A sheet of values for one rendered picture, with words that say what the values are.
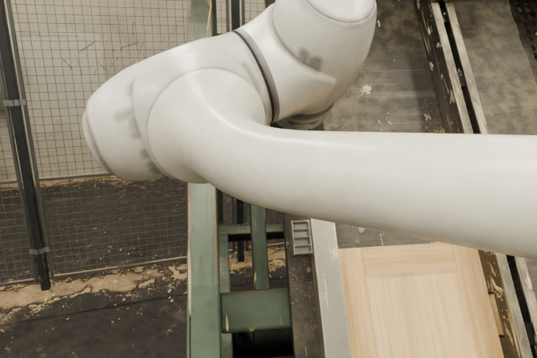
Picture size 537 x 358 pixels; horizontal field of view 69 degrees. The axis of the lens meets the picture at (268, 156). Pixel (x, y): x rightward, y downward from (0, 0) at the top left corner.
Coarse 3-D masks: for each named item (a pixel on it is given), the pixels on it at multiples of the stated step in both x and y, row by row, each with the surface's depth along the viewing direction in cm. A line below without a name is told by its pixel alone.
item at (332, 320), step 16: (320, 224) 80; (320, 240) 79; (336, 240) 79; (320, 256) 78; (336, 256) 78; (320, 272) 77; (336, 272) 77; (320, 288) 76; (336, 288) 76; (320, 304) 75; (336, 304) 75; (320, 320) 74; (336, 320) 74; (320, 336) 75; (336, 336) 73; (320, 352) 75; (336, 352) 72
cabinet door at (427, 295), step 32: (352, 256) 81; (384, 256) 81; (416, 256) 82; (448, 256) 83; (352, 288) 78; (384, 288) 79; (416, 288) 80; (448, 288) 81; (480, 288) 81; (352, 320) 76; (384, 320) 77; (416, 320) 78; (448, 320) 78; (480, 320) 79; (352, 352) 74; (384, 352) 75; (416, 352) 76; (448, 352) 76; (480, 352) 77
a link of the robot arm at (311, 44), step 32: (288, 0) 34; (320, 0) 33; (352, 0) 33; (256, 32) 36; (288, 32) 34; (320, 32) 33; (352, 32) 33; (288, 64) 36; (320, 64) 35; (352, 64) 37; (288, 96) 37; (320, 96) 39
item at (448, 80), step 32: (416, 0) 106; (448, 0) 99; (448, 32) 99; (448, 64) 93; (448, 96) 93; (448, 128) 93; (480, 128) 88; (480, 256) 83; (512, 256) 79; (512, 288) 76; (512, 320) 74; (512, 352) 75
